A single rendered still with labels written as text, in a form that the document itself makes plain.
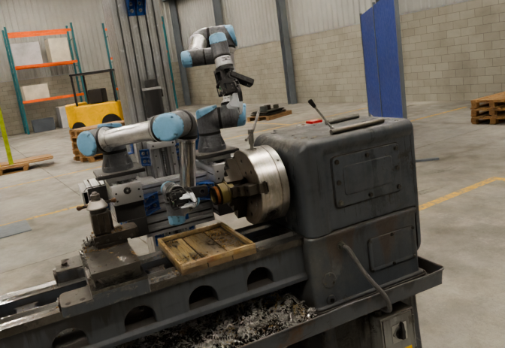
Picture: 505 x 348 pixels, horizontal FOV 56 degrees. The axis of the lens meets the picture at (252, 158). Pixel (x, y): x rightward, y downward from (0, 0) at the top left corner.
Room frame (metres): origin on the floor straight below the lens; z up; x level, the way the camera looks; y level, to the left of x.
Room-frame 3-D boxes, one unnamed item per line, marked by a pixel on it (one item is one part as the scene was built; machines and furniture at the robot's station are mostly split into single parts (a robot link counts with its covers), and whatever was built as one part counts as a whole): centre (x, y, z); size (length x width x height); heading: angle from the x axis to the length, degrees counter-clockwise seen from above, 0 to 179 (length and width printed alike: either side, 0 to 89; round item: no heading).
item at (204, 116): (2.51, 0.20, 1.33); 0.13 x 0.12 x 0.14; 90
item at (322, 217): (2.12, -0.36, 1.06); 0.59 x 0.48 x 0.39; 113
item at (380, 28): (8.36, -2.39, 1.18); 4.12 x 0.80 x 2.35; 172
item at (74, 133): (11.02, 3.35, 0.36); 1.26 x 0.86 x 0.73; 132
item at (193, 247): (1.84, 0.24, 0.89); 0.36 x 0.30 x 0.04; 23
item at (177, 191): (1.92, 0.32, 1.08); 0.12 x 0.09 x 0.08; 23
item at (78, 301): (1.68, 0.63, 0.90); 0.47 x 0.30 x 0.06; 23
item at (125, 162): (2.32, 0.66, 1.21); 0.15 x 0.15 x 0.10
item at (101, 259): (1.71, 0.59, 0.95); 0.43 x 0.17 x 0.05; 23
